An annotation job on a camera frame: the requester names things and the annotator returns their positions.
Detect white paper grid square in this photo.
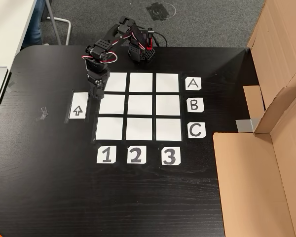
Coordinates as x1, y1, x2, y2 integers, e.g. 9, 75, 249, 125
99, 94, 126, 116
155, 117, 183, 141
125, 117, 153, 141
104, 73, 127, 92
95, 117, 124, 141
127, 94, 153, 116
155, 94, 181, 116
155, 73, 180, 92
129, 73, 153, 92

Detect white paper sheet with arrow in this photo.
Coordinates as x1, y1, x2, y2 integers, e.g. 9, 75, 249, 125
69, 92, 89, 120

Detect clear tape piece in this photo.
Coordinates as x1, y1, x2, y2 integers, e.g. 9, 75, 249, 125
6, 80, 17, 93
36, 107, 49, 122

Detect red and black clamp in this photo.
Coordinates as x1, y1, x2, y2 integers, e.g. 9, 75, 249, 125
146, 27, 155, 50

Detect paper sheet with number 1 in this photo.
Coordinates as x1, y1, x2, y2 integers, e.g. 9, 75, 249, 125
96, 146, 117, 164

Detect paper sheet with number 2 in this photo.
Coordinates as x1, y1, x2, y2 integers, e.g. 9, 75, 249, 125
127, 146, 147, 164

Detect person's leg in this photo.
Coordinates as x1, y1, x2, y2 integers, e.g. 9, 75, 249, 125
21, 0, 46, 49

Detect black tape patch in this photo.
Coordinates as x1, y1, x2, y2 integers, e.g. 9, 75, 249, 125
146, 1, 176, 22

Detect paper sheet with letter A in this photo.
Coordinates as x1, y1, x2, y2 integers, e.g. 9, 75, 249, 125
185, 77, 202, 91

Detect paper sheet with number 3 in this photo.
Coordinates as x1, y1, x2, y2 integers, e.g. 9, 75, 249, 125
161, 147, 182, 166

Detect paper sheet with letter B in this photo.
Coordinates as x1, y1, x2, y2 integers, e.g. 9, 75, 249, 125
186, 98, 205, 113

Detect paper sheet with letter C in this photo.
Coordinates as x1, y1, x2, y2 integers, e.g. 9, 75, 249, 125
187, 122, 207, 139

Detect white desk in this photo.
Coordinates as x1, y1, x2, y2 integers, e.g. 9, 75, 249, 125
0, 0, 37, 69

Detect large brown cardboard panel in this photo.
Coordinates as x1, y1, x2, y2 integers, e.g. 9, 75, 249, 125
243, 0, 296, 119
213, 71, 296, 237

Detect pink white servo cable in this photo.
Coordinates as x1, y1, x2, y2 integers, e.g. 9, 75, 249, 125
112, 29, 139, 46
81, 50, 118, 72

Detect grey metal frame leg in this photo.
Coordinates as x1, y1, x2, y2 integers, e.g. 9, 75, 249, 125
44, 0, 72, 46

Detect black power cable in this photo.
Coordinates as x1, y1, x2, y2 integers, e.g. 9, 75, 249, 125
151, 31, 169, 47

